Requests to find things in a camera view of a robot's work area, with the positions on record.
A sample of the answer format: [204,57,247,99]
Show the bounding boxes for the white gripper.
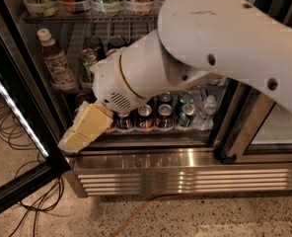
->
[58,47,143,153]

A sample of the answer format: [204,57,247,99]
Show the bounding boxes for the brown tea plastic bottle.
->
[37,29,77,91]

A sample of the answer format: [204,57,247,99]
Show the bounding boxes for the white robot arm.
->
[58,0,292,153]

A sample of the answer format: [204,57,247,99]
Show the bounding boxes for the black fridge door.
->
[0,13,70,221]

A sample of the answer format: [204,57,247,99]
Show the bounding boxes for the black can back middle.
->
[108,35,128,49]

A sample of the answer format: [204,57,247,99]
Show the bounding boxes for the clear water bottle bottom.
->
[197,95,217,131]

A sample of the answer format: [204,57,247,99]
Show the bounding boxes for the stainless steel fridge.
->
[0,0,292,198]

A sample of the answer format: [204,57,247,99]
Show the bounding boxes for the green can middle front left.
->
[79,48,98,88]

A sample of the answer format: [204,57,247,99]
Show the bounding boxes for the dark can back left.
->
[83,36,105,55]

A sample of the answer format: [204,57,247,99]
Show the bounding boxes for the bottom green can front right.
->
[177,104,196,128]

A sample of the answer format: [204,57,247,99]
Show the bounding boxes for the orange can back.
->
[130,35,144,44]

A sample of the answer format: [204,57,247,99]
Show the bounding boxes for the middle wire shelf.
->
[49,21,229,95]

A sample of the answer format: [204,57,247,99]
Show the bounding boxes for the wire shelf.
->
[24,13,157,24]
[49,21,229,95]

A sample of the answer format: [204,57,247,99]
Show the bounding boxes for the black floor cables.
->
[0,105,65,237]

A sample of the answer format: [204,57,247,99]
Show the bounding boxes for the top wire shelf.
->
[24,13,157,24]

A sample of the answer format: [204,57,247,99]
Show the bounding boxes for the orange power cable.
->
[109,193,199,237]

